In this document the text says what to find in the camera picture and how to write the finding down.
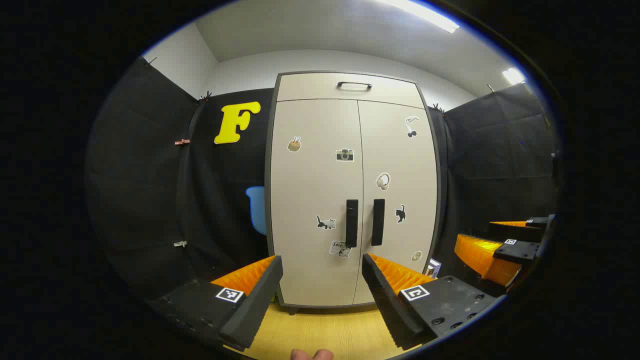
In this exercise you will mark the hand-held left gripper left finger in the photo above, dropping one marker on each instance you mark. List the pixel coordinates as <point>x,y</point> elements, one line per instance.
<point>257,300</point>

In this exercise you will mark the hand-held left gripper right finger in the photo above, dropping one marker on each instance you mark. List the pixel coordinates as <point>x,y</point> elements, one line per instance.
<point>385,300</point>

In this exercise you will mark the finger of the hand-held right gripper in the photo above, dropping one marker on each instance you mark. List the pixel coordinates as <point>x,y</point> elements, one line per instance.
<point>515,232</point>
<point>520,252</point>

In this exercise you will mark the white double-door shoe cabinet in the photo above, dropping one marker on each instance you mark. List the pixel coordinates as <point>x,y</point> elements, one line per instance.
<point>268,200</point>

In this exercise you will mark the white cabinet door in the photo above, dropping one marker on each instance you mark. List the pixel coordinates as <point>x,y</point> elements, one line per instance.
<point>310,200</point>
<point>405,165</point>

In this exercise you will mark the white cabinet drawer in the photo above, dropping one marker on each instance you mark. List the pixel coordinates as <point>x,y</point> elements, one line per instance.
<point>310,90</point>

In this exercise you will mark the small white box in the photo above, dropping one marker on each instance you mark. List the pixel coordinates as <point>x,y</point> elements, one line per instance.
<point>434,267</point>

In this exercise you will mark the white clip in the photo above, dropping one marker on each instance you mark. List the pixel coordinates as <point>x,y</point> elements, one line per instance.
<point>180,244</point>

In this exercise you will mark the black clip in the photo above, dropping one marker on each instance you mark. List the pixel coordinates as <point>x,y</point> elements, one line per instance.
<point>150,62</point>
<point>438,108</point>
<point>491,88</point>
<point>205,97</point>

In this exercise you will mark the small ceiling light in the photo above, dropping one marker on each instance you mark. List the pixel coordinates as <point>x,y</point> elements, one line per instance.
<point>513,76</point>

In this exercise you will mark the red clip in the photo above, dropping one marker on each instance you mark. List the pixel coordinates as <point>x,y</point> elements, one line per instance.
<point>182,142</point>

